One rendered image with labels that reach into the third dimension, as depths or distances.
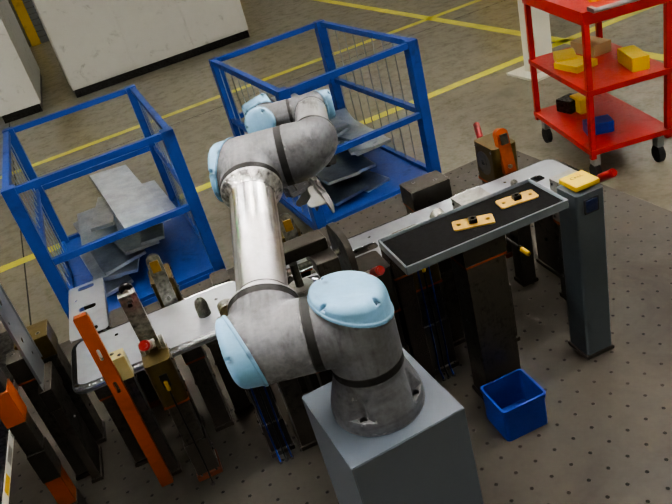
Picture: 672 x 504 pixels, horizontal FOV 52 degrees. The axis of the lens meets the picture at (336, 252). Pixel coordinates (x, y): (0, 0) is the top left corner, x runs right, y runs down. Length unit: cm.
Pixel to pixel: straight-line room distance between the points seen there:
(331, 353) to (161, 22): 860
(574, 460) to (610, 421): 13
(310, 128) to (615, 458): 90
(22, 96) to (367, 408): 851
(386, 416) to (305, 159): 50
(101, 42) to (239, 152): 810
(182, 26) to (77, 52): 134
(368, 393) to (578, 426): 68
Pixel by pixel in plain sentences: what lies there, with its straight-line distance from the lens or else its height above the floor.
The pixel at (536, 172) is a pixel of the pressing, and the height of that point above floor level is 100.
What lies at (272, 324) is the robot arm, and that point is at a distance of 101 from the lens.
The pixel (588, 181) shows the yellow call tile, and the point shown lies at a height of 116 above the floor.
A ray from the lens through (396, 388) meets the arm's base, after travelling 107.
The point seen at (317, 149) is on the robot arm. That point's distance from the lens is 131.
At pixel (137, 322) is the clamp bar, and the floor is 114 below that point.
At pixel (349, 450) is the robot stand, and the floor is 110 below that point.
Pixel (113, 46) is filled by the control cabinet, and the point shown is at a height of 45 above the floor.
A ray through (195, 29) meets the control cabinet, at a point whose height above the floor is 32.
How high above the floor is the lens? 187
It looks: 29 degrees down
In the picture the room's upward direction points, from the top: 16 degrees counter-clockwise
